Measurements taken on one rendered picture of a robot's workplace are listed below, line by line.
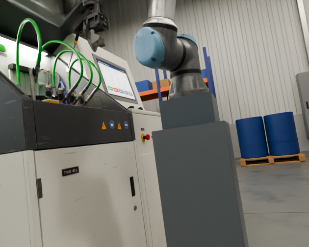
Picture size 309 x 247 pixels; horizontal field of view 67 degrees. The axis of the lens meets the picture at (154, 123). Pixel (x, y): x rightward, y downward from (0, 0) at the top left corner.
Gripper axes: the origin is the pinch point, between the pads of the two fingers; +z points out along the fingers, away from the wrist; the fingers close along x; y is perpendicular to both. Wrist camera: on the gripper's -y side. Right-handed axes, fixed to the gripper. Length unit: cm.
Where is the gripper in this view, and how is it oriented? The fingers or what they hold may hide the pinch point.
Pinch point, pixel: (92, 49)
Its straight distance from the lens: 113.2
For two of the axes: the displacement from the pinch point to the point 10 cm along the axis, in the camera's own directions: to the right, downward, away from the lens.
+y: 9.1, -1.5, -3.9
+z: 1.3, 9.9, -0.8
